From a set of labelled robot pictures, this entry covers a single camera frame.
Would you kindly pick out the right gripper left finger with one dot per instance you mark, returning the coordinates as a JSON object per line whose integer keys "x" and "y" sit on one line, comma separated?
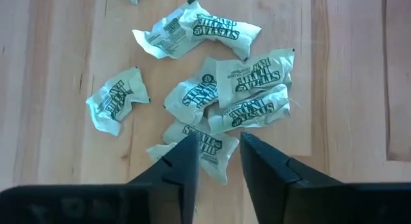
{"x": 180, "y": 172}

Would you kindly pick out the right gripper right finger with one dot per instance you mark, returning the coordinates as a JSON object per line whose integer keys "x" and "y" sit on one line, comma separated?
{"x": 273, "y": 185}

